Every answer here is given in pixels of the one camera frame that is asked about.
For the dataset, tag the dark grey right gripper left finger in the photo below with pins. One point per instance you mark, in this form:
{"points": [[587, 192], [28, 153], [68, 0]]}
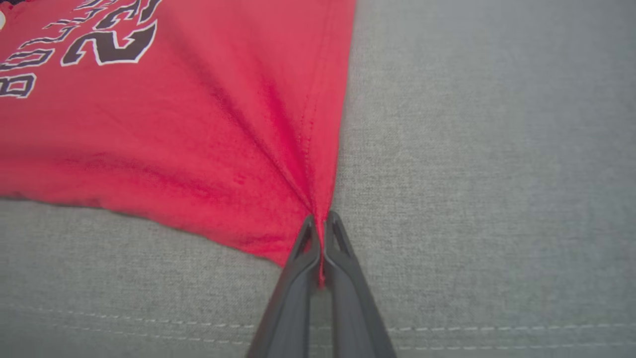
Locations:
{"points": [[288, 308]]}

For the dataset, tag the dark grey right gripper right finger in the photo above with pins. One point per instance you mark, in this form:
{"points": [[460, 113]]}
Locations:
{"points": [[353, 308]]}

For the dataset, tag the red jersey with black print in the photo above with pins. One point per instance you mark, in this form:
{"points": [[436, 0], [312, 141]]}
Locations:
{"points": [[174, 139]]}

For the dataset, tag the grey fabric sofa cushion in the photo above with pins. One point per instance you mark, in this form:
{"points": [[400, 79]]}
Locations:
{"points": [[472, 174]]}

